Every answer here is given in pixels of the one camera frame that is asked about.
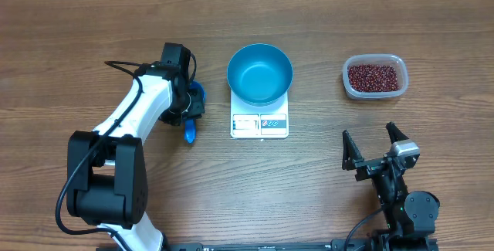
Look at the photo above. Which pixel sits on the white digital kitchen scale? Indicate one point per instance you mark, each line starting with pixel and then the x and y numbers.
pixel 259 122

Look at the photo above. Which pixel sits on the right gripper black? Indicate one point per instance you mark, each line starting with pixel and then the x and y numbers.
pixel 368 167

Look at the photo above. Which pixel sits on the blue plastic measuring scoop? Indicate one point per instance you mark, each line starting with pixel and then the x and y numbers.
pixel 190 132

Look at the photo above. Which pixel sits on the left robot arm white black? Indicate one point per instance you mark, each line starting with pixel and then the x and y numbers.
pixel 106 182

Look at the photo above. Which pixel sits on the teal bowl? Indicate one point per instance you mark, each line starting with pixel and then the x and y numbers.
pixel 259 74

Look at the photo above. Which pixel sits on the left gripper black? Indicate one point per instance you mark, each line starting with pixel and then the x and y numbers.
pixel 197 110

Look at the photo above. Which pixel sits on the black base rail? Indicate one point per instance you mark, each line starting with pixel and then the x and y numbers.
pixel 334 245

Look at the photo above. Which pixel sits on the red beans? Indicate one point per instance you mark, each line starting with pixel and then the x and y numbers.
pixel 373 78

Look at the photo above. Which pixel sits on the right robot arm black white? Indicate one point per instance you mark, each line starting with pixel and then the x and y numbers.
pixel 410 216

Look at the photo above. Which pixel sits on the clear plastic container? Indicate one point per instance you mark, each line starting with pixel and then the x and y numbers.
pixel 382 59

